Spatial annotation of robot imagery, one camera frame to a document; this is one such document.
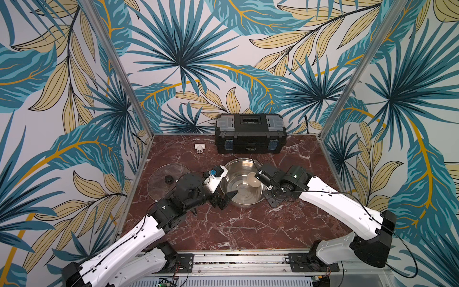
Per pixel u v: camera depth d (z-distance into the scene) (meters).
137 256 0.45
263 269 0.73
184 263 0.73
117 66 0.84
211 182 0.58
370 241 0.41
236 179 0.96
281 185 0.50
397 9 0.69
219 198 0.59
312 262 0.66
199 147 1.09
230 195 0.58
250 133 0.98
